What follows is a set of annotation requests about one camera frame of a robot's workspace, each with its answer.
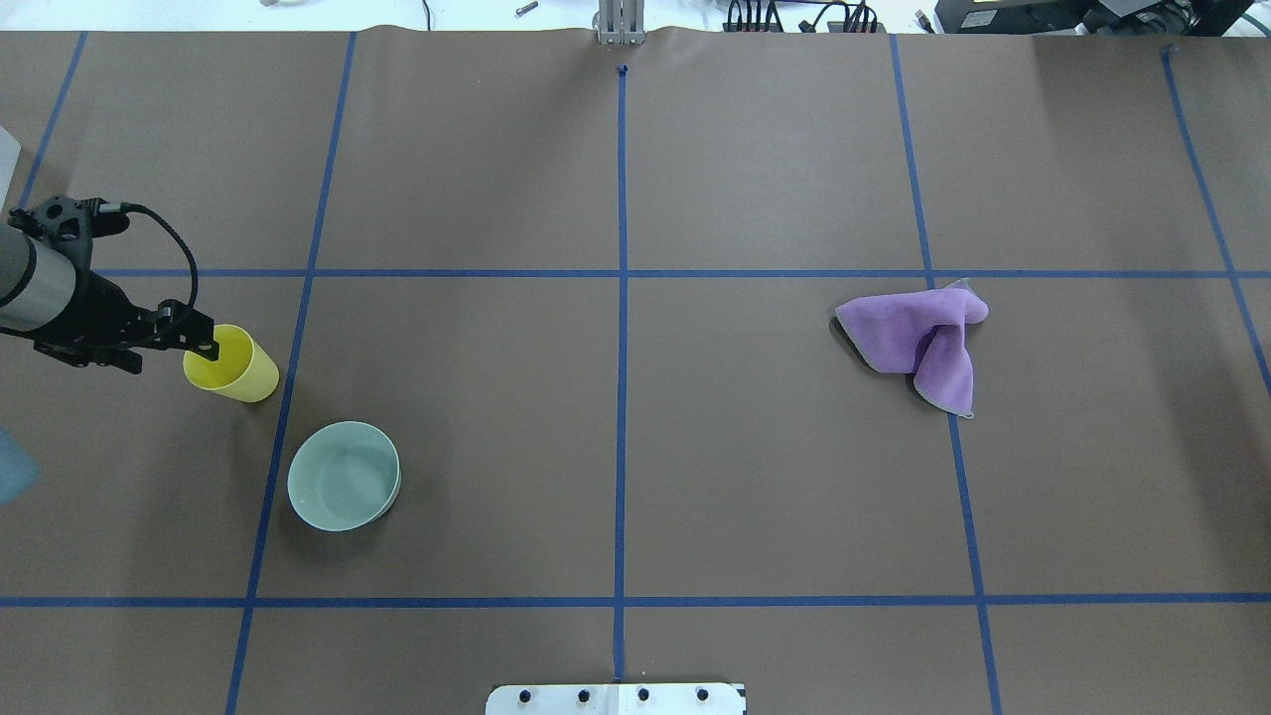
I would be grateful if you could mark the pale green bowl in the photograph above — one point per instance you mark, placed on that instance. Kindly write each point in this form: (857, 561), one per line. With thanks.
(344, 477)

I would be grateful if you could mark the purple cloth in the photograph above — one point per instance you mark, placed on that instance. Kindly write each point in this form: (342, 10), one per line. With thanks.
(923, 335)

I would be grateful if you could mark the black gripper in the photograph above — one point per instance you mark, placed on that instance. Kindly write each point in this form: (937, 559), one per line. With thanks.
(96, 309)

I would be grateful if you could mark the black power strip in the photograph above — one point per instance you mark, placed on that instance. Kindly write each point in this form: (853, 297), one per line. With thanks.
(807, 17)

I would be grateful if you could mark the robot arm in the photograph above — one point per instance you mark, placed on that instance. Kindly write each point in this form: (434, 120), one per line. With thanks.
(37, 285)

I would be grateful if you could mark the clear plastic storage box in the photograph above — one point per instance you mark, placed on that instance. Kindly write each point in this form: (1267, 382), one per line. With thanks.
(11, 152)

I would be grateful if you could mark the aluminium frame post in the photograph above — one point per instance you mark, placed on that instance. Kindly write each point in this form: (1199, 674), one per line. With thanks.
(620, 23)

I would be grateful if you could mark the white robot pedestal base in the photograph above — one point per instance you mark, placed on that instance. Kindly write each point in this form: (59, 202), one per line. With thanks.
(619, 698)

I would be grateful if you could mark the yellow plastic cup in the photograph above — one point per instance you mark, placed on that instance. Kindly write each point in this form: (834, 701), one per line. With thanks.
(243, 371)

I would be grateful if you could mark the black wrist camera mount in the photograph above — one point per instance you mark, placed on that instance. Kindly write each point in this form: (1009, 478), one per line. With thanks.
(70, 226)

